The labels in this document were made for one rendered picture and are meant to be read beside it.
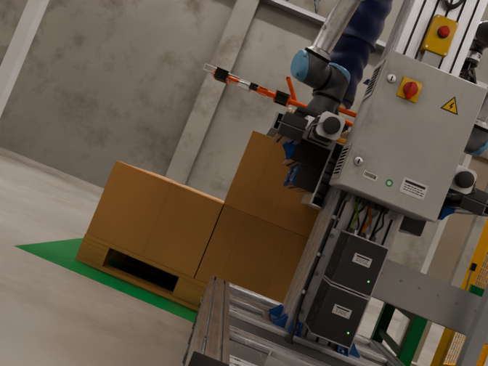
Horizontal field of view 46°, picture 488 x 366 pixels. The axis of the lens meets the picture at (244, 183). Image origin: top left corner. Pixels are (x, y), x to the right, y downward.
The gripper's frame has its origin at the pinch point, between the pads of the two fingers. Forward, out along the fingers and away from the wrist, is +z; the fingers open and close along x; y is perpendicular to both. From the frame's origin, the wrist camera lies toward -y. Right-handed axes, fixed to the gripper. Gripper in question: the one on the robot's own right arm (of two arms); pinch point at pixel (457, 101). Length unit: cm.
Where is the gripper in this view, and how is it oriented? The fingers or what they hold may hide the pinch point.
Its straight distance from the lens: 300.8
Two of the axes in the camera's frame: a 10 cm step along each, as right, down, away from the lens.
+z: -3.7, 9.3, -0.2
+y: -6.5, -2.8, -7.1
